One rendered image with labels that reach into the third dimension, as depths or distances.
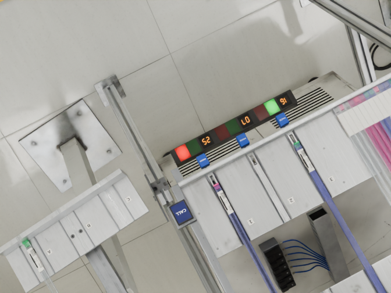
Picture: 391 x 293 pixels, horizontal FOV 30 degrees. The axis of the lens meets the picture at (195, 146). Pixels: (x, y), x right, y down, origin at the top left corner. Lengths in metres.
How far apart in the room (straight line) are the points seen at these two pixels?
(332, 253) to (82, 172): 0.78
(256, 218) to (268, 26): 0.92
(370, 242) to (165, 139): 0.78
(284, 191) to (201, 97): 0.82
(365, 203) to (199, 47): 0.75
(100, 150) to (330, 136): 0.94
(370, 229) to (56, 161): 1.04
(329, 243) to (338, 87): 0.60
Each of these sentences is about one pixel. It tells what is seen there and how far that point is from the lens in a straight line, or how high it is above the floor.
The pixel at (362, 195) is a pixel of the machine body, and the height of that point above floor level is 0.62.
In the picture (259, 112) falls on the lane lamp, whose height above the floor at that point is 0.65.
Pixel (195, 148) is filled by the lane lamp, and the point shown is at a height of 0.66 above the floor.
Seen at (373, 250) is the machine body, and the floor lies 0.62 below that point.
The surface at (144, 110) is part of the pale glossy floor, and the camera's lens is 2.46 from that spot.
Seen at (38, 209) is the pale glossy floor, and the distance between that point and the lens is 2.57.
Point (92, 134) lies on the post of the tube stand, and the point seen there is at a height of 0.01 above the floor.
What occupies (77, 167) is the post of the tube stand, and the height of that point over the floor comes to 0.20.
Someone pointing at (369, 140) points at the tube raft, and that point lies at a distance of 1.81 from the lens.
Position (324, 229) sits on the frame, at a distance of 2.08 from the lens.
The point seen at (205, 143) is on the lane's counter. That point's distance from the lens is 1.80.
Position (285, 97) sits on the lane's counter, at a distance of 1.84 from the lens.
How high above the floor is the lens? 2.18
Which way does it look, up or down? 58 degrees down
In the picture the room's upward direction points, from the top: 146 degrees clockwise
